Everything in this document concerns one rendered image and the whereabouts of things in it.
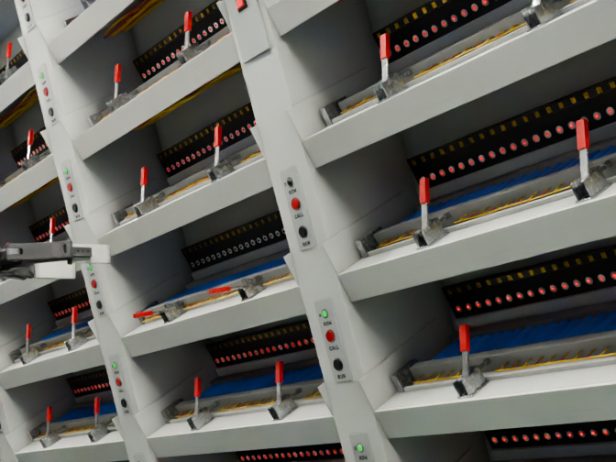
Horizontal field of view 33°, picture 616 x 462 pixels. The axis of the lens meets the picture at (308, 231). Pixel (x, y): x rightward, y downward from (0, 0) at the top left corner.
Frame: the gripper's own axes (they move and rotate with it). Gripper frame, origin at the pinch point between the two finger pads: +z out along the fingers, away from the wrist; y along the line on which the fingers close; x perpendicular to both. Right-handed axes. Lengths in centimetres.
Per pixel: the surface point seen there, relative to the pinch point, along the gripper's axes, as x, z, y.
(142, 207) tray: 12.8, 17.1, -11.4
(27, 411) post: -18, 28, -100
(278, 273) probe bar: -4.9, 24.9, 19.0
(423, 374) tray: -24, 31, 44
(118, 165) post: 26.4, 22.4, -30.3
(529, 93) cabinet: 12, 37, 66
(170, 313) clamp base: -6.7, 21.6, -11.4
